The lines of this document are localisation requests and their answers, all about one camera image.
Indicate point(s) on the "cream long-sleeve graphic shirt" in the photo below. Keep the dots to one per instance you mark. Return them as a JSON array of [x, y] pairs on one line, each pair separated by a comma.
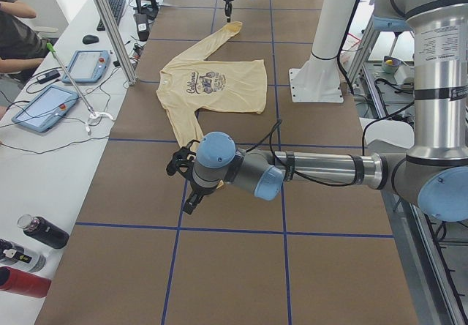
[[190, 82]]

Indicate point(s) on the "black power adapter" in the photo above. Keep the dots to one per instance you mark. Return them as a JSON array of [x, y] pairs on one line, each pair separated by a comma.
[[142, 26]]

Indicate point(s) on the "black computer keyboard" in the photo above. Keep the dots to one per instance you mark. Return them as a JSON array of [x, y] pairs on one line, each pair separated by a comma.
[[117, 8]]

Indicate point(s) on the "black computer mouse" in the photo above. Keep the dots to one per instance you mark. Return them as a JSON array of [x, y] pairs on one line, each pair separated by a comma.
[[90, 39]]

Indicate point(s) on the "far blue teach pendant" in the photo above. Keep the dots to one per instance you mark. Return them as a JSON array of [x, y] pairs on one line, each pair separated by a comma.
[[88, 66]]

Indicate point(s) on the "blue teach pendant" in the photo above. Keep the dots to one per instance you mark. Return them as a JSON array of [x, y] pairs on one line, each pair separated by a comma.
[[88, 66], [46, 109]]

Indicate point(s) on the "grey bowl with yellow object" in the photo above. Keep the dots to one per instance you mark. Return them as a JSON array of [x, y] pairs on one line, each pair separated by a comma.
[[390, 64]]

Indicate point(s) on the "near blue teach pendant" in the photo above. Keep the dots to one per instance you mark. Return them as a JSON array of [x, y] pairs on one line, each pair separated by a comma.
[[46, 109]]

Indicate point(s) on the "grey black water bottle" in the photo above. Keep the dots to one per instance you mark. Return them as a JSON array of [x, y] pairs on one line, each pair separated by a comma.
[[19, 257]]

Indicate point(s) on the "black phone on desk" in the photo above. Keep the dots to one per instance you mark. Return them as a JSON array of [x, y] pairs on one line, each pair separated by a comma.
[[48, 76]]

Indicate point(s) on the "red water bottle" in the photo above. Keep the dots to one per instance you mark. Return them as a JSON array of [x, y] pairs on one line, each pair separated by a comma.
[[18, 282]]

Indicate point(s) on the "seated person dark shirt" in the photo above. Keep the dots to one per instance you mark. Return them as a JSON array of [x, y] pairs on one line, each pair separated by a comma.
[[22, 49]]

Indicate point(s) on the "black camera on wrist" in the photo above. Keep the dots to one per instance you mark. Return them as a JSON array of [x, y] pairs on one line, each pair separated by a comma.
[[181, 162]]

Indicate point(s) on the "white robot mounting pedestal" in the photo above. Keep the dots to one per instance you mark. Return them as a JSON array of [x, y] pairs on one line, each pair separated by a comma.
[[318, 80]]

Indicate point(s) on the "green-handled grabber stick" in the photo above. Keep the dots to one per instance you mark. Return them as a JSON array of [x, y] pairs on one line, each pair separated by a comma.
[[94, 115]]

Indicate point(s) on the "aluminium frame post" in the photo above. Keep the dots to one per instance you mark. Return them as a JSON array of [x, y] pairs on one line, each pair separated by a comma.
[[116, 40]]

